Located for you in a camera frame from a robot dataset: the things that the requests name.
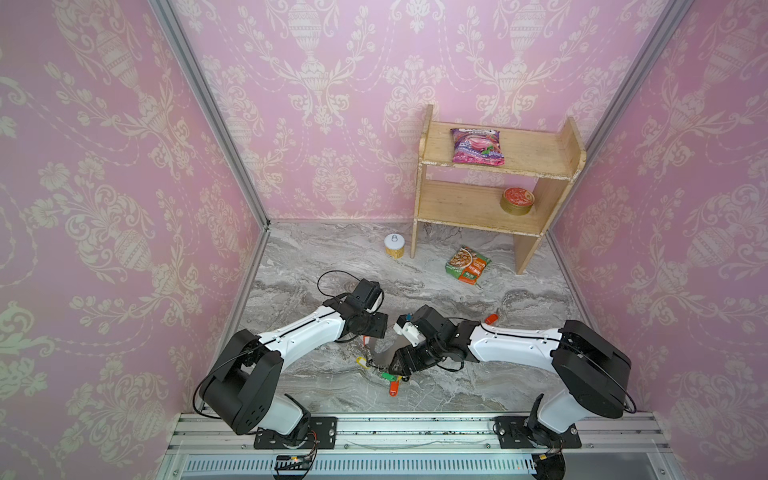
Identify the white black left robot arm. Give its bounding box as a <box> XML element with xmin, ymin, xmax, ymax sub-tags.
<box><xmin>196</xmin><ymin>303</ymin><xmax>388</xmax><ymax>442</ymax></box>

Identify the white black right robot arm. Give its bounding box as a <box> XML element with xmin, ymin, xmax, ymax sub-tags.
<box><xmin>383</xmin><ymin>306</ymin><xmax>637</xmax><ymax>449</ymax></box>

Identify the green orange noodle packet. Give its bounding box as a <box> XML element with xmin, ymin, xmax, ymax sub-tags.
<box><xmin>445</xmin><ymin>246</ymin><xmax>491</xmax><ymax>285</ymax></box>

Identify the white-lidded yellow can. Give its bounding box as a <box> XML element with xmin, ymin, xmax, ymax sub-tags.
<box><xmin>384</xmin><ymin>233</ymin><xmax>405</xmax><ymax>259</ymax></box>

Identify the red-lidded gold tin can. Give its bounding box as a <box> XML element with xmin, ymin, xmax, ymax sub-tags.
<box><xmin>500</xmin><ymin>187</ymin><xmax>535</xmax><ymax>216</ymax></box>

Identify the wooden two-tier shelf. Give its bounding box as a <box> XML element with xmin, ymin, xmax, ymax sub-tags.
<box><xmin>410</xmin><ymin>104</ymin><xmax>588</xmax><ymax>268</ymax></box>

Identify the pink snack packet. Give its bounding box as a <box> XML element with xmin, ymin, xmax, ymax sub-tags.
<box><xmin>451</xmin><ymin>128</ymin><xmax>505</xmax><ymax>167</ymax></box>

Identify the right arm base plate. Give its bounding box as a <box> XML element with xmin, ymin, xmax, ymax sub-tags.
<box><xmin>492</xmin><ymin>415</ymin><xmax>582</xmax><ymax>450</ymax></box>

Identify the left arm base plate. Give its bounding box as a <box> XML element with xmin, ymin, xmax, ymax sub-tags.
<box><xmin>253</xmin><ymin>416</ymin><xmax>338</xmax><ymax>450</ymax></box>

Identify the aluminium front rail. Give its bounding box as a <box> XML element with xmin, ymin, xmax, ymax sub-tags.
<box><xmin>157</xmin><ymin>412</ymin><xmax>684</xmax><ymax>479</ymax></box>

